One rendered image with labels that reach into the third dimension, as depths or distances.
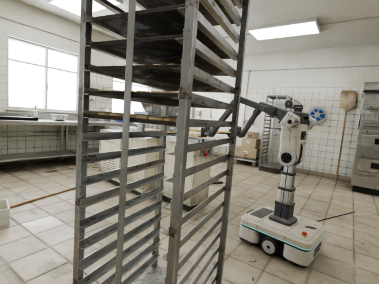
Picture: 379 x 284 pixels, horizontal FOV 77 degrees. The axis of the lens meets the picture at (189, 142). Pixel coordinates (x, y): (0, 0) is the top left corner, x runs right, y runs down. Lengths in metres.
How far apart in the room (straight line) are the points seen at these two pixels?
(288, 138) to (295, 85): 4.44
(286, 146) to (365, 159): 3.22
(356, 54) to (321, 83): 0.86
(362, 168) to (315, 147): 1.40
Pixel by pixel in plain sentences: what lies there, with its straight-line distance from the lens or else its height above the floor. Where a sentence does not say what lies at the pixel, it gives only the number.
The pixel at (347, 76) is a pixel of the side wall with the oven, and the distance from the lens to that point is 6.55.
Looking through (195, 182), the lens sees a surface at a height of 0.38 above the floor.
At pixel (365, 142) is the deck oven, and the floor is 0.96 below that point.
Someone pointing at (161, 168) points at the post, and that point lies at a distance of 1.53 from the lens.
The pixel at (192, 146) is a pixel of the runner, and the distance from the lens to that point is 0.87.
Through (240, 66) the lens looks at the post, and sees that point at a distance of 1.34.
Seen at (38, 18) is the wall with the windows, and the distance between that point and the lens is 5.93.
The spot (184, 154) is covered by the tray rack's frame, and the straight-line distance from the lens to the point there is 0.75.
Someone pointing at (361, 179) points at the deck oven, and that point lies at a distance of 5.51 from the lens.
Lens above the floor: 1.16
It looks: 6 degrees down
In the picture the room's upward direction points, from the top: 5 degrees clockwise
